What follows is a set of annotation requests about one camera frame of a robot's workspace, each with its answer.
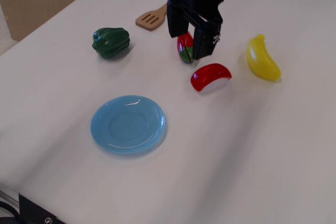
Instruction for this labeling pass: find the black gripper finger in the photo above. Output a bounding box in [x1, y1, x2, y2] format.
[167, 2, 189, 38]
[193, 26, 221, 60]

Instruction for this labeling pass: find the red and white toy sushi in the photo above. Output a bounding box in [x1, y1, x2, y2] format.
[190, 63, 232, 93]

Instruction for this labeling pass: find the blue plate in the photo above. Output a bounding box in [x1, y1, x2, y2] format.
[90, 95, 166, 154]

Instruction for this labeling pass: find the red and green toy chili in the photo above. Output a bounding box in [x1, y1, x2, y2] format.
[177, 31, 193, 64]

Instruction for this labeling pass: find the wooden toy spatula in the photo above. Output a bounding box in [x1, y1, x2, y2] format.
[135, 3, 167, 31]

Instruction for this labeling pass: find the yellow toy banana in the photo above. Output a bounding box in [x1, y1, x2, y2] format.
[246, 34, 281, 81]

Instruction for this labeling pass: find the green toy bell pepper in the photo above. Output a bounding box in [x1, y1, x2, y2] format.
[92, 28, 130, 59]

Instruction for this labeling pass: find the black corner bracket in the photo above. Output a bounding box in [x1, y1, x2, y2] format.
[19, 194, 65, 224]

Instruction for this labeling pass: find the aluminium frame rail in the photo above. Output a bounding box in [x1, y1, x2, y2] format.
[0, 183, 19, 212]

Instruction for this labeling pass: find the black cable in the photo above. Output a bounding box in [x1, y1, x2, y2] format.
[0, 200, 22, 224]

